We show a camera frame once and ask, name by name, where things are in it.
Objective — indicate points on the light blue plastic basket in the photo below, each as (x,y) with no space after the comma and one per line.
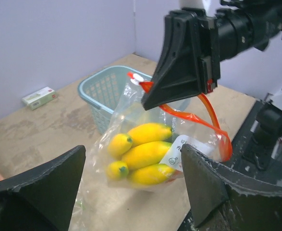
(115,99)

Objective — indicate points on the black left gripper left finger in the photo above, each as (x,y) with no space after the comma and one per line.
(42,198)

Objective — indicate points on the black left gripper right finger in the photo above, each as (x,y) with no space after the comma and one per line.
(223,199)

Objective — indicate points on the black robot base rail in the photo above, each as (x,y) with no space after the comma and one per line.
(257,146)

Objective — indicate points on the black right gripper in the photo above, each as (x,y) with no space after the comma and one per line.
(189,63)

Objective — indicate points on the small green white box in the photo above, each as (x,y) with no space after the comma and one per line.
(39,98)

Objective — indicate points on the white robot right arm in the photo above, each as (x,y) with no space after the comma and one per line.
(245,24)

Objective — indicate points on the yellow banana bunch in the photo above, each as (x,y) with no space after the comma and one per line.
(138,155)

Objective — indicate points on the green cucumber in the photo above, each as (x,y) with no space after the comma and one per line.
(174,136)

